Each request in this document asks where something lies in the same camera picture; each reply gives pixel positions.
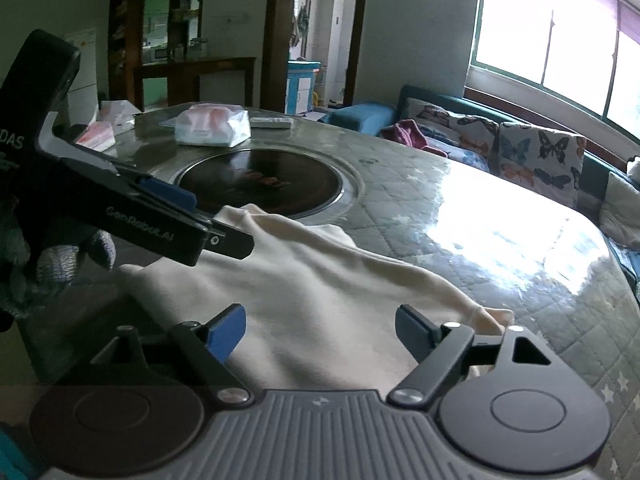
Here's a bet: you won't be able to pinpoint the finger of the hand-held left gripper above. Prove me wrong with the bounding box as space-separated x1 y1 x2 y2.
112 159 198 213
197 212 256 261

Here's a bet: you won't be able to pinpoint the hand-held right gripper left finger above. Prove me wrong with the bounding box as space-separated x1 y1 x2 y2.
90 304 253 406

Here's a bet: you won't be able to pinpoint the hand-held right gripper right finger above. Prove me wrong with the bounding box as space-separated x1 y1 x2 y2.
387 304 553 408

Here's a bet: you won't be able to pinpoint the cream garment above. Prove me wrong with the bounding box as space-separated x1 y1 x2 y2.
117 204 516 396

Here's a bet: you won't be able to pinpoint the hanging clothes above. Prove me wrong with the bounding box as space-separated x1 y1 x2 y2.
291 4 312 59

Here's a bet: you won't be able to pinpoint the person's left hand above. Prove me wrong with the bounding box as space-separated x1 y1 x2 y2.
0 197 117 321

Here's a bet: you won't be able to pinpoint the black round hot plate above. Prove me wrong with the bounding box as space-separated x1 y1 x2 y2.
172 149 346 221

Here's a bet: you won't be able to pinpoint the pink and white tissue pack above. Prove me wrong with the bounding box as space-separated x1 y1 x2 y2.
75 121 118 151

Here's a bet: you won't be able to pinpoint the white plastic bag of tissues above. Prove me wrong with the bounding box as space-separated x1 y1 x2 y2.
174 104 252 148

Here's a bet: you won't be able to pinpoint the white crumpled paper bag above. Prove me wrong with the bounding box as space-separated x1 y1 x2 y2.
100 100 143 136

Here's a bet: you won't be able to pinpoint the dark wooden shelf cabinet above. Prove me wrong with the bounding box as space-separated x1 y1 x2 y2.
107 0 258 112

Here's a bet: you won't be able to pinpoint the white refrigerator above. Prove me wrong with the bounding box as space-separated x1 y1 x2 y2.
64 27 99 126

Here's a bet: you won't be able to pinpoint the blue and white cabinet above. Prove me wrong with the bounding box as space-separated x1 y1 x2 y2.
286 59 322 115

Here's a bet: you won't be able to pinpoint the teal sofa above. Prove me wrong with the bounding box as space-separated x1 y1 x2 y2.
320 85 640 306

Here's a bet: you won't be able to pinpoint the magenta cloth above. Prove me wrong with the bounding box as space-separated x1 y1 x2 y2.
379 119 449 159

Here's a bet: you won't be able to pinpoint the butterfly print cushion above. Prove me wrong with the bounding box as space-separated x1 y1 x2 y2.
402 97 501 171
497 122 587 207

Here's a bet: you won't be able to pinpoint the white cushion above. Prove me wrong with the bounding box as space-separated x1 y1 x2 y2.
597 170 640 252

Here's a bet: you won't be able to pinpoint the teal object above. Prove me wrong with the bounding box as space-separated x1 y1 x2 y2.
0 424 37 480

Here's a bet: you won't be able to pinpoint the large window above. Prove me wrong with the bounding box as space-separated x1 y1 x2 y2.
469 0 640 132

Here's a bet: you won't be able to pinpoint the dark wooden door frame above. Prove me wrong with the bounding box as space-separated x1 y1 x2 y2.
259 0 372 112

